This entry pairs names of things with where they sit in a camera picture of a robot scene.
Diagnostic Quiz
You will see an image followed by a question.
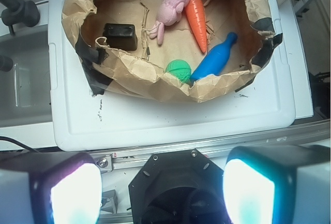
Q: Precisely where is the blue bowling pin toy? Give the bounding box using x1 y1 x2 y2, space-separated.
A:
190 32 238 82

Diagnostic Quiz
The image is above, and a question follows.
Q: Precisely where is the silver corner bracket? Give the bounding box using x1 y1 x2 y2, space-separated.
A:
100 189 118 214

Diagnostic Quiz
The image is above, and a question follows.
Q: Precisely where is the clear plastic bin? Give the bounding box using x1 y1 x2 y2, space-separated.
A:
1 32 52 127

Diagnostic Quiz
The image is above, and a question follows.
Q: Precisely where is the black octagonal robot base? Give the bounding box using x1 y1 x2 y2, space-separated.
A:
128 150 231 223

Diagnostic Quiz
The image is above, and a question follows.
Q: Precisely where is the brown paper bag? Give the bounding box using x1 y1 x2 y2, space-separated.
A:
62 0 282 102

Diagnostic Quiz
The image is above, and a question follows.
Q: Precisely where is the black thin cable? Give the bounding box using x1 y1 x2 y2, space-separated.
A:
0 136 39 153

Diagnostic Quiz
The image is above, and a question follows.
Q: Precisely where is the black box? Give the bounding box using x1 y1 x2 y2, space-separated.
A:
102 23 138 51

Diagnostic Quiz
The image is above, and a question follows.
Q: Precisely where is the orange rubber carrot toy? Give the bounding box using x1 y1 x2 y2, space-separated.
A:
185 0 207 53

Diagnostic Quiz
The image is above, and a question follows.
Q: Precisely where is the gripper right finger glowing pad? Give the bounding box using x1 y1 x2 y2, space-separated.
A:
222 145 330 223

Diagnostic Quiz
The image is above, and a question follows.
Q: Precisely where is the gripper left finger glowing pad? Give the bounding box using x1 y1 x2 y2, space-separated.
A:
1 152 102 223

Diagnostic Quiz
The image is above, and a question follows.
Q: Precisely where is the green textured ball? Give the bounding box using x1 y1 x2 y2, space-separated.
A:
165 59 191 83

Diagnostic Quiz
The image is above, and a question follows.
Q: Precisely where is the pink rubber bunny toy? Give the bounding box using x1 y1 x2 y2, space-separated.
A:
148 0 190 46

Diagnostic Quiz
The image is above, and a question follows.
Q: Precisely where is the white plastic tray lid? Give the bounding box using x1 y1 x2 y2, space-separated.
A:
48 0 296 151

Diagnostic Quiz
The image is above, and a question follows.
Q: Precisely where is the aluminium extrusion rail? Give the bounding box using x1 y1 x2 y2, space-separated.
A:
90 120 330 173

